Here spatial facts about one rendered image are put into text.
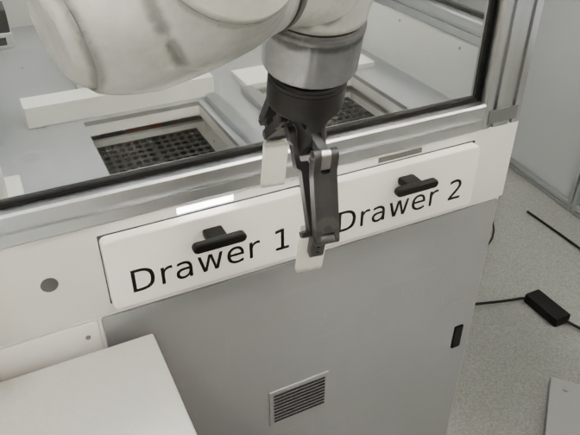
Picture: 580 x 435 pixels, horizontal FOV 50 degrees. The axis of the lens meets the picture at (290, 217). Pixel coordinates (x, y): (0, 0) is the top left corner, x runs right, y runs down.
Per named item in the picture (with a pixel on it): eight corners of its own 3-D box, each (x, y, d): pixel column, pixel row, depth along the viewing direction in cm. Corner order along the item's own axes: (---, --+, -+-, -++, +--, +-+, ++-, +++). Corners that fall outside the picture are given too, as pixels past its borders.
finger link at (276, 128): (282, 123, 62) (280, 110, 62) (257, 141, 73) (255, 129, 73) (318, 118, 63) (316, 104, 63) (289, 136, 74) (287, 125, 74)
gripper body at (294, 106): (363, 89, 56) (347, 166, 63) (330, 39, 61) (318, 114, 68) (284, 98, 54) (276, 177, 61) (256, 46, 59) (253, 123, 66)
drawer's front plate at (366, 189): (470, 203, 106) (482, 145, 100) (320, 249, 96) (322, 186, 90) (463, 198, 108) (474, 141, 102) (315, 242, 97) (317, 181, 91)
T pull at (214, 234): (248, 241, 84) (247, 232, 83) (194, 255, 81) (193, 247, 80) (237, 227, 86) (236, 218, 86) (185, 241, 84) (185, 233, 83)
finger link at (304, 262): (327, 220, 65) (330, 225, 64) (319, 262, 70) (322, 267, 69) (299, 225, 64) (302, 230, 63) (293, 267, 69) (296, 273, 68)
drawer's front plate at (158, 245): (305, 253, 95) (306, 191, 89) (114, 310, 84) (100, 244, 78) (300, 246, 96) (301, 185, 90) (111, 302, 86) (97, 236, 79)
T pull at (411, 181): (438, 187, 95) (439, 179, 95) (397, 198, 93) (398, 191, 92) (424, 176, 98) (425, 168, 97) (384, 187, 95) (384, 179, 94)
